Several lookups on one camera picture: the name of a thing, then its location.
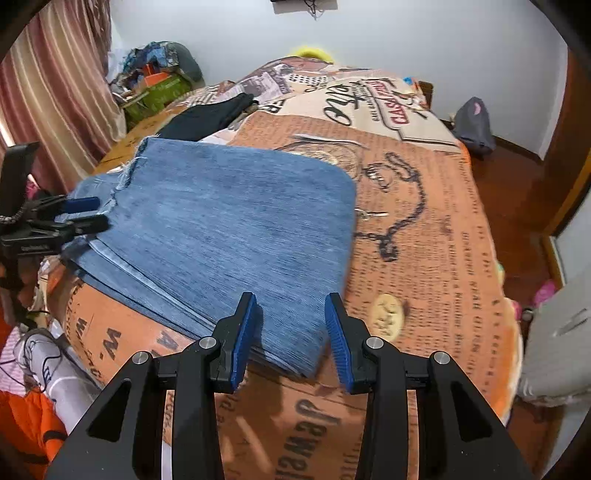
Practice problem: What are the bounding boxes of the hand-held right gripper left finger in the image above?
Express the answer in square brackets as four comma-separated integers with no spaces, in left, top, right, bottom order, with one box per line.
[45,292,258,480]

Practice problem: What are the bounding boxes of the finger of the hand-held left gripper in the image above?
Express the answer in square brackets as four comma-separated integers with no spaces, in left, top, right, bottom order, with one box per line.
[33,195,101,217]
[46,214,110,243]

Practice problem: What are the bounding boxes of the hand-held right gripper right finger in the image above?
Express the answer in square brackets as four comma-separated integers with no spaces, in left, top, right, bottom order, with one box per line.
[324,292,537,480]

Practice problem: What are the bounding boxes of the blue denim pants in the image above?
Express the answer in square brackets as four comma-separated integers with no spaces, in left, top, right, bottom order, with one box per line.
[62,136,358,378]

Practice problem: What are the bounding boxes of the green storage bag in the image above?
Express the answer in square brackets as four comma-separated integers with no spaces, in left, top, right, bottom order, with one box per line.
[121,76,193,131]

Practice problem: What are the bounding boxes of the striped pink curtain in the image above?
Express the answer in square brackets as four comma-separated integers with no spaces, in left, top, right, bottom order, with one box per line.
[0,0,128,163]

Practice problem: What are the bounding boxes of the printed orange blanket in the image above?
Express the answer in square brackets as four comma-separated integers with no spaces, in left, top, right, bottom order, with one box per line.
[37,54,526,480]

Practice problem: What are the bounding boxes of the white printed cloth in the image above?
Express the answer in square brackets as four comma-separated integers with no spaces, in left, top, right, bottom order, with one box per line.
[13,329,101,435]

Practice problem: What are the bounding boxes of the black folded garment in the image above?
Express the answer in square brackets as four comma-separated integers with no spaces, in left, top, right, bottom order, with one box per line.
[159,93,260,142]

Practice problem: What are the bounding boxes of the pile of mixed clothes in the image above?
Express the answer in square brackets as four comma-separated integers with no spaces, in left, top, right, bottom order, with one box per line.
[108,41,206,95]

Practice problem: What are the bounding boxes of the orange cloth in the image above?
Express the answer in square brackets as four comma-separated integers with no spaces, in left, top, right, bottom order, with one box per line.
[0,387,69,468]

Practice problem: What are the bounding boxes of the pink toy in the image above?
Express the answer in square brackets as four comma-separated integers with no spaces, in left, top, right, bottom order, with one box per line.
[531,279,557,308]

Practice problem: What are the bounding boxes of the grey cushion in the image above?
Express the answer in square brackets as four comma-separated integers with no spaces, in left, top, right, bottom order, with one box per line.
[516,258,591,408]

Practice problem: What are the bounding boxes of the grey bag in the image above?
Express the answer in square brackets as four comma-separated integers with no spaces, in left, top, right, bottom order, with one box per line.
[452,96,498,154]

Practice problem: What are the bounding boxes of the yellow foam tube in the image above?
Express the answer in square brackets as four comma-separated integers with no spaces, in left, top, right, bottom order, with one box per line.
[291,43,336,64]

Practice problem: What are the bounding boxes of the brown wooden wardrobe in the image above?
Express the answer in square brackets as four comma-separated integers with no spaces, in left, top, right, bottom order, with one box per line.
[538,44,591,243]

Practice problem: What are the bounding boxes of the wooden bed post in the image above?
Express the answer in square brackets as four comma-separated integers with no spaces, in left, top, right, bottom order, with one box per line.
[417,80,435,112]

